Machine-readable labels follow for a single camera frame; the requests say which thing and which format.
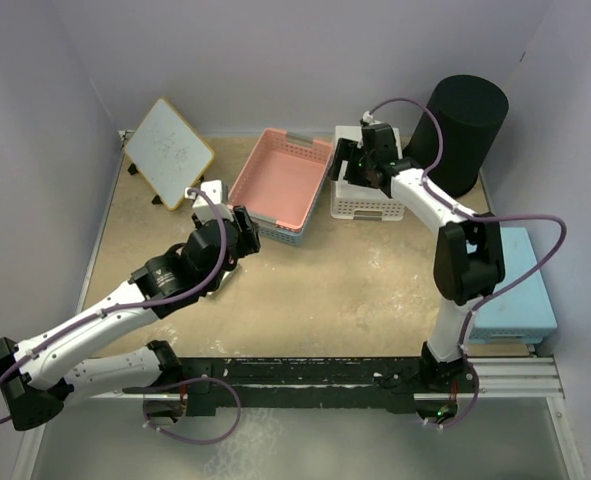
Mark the white perforated basket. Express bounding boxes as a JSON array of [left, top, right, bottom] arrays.
[[330, 124, 406, 222]]

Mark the pink perforated basket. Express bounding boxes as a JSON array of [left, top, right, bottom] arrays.
[[228, 128, 334, 232]]

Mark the large black plastic bucket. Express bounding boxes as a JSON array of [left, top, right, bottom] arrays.
[[427, 74, 509, 198]]

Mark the light blue perforated basket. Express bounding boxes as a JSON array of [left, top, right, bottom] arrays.
[[469, 227, 557, 344]]

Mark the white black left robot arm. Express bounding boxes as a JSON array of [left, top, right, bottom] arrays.
[[0, 200, 261, 431]]

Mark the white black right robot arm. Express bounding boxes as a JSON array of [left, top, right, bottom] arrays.
[[330, 122, 505, 391]]

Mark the bottom blue perforated basket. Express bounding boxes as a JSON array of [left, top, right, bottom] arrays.
[[248, 205, 315, 246]]

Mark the white cardboard box red logo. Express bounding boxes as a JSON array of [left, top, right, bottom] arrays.
[[206, 268, 238, 298]]

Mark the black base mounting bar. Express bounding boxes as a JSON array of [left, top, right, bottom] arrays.
[[144, 339, 469, 419]]

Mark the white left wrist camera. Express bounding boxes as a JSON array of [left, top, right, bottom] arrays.
[[184, 180, 233, 228]]

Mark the small whiteboard yellow frame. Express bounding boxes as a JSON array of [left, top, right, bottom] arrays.
[[124, 97, 215, 210]]

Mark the aluminium table edge rail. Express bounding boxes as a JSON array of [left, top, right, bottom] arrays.
[[11, 130, 134, 479]]

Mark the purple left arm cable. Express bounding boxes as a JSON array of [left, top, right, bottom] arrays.
[[0, 187, 244, 444]]

